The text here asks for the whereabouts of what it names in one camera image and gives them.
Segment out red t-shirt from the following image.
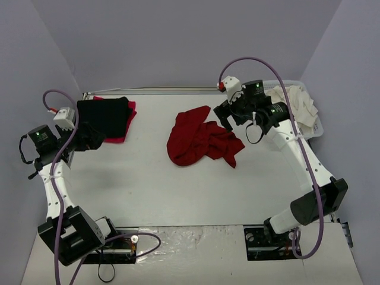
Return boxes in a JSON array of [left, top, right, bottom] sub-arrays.
[[93, 96, 137, 144], [166, 106, 245, 168]]

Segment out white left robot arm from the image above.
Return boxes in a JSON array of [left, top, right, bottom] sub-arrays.
[[21, 122, 120, 266]]

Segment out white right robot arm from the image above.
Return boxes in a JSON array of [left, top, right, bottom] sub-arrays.
[[214, 76, 349, 245]]

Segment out white t-shirts pile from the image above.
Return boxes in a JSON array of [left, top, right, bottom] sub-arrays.
[[264, 84, 319, 132]]

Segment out folded black t-shirt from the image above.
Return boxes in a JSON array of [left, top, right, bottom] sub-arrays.
[[77, 97, 133, 139]]

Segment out folded red t-shirt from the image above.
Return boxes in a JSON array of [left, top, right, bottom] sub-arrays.
[[93, 96, 137, 144]]

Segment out white plastic laundry basket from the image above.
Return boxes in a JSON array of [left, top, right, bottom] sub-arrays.
[[264, 80, 324, 140]]

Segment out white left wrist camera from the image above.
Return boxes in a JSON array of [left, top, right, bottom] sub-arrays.
[[48, 107, 75, 131]]

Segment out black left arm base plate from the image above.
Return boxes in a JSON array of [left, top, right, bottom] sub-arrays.
[[84, 237, 137, 265]]

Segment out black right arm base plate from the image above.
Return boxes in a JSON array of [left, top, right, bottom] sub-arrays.
[[243, 225, 296, 261]]

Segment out black cable loop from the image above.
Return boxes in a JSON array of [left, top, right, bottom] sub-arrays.
[[97, 252, 116, 283]]

